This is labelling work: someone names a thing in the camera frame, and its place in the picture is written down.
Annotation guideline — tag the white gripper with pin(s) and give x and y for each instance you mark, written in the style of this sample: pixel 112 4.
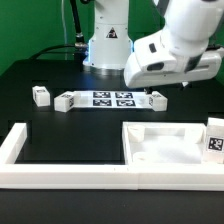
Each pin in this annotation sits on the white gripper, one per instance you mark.
pixel 152 65

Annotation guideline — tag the white square table top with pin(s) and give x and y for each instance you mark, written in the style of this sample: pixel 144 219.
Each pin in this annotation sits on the white square table top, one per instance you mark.
pixel 147 143

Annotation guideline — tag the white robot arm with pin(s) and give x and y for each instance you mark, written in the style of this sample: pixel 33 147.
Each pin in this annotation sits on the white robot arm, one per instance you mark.
pixel 185 28

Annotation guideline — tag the white marker tag sheet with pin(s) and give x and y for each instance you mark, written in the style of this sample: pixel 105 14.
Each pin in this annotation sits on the white marker tag sheet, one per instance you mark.
pixel 111 100

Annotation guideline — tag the white U-shaped fence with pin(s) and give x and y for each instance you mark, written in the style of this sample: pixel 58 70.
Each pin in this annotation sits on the white U-shaped fence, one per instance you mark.
pixel 206 176

